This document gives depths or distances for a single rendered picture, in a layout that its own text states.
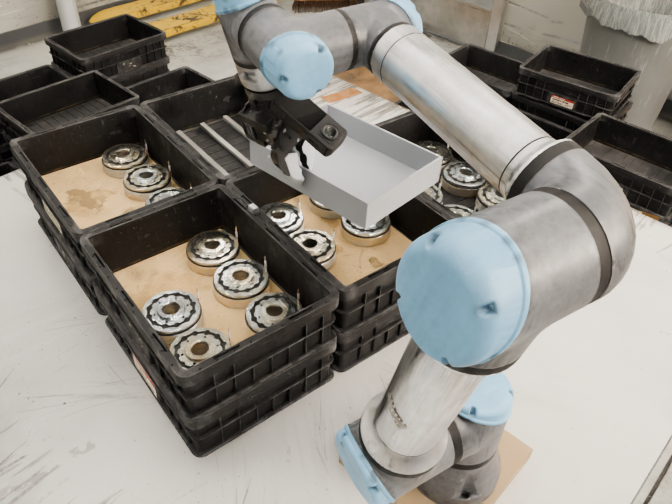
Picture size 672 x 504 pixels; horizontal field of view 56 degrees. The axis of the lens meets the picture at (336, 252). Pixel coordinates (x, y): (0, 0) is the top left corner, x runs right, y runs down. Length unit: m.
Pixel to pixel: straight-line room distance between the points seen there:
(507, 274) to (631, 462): 0.79
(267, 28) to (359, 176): 0.41
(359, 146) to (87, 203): 0.62
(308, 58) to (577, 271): 0.38
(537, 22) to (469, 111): 3.46
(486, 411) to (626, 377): 0.52
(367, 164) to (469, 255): 0.68
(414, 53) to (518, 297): 0.36
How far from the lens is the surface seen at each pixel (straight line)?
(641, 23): 3.24
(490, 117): 0.69
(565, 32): 4.09
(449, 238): 0.51
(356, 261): 1.27
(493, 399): 0.92
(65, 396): 1.29
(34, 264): 1.57
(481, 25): 4.31
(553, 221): 0.55
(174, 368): 0.97
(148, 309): 1.16
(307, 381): 1.18
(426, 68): 0.75
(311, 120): 0.92
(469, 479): 1.05
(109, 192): 1.51
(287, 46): 0.75
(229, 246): 1.26
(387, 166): 1.16
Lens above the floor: 1.68
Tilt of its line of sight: 41 degrees down
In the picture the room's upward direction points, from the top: 3 degrees clockwise
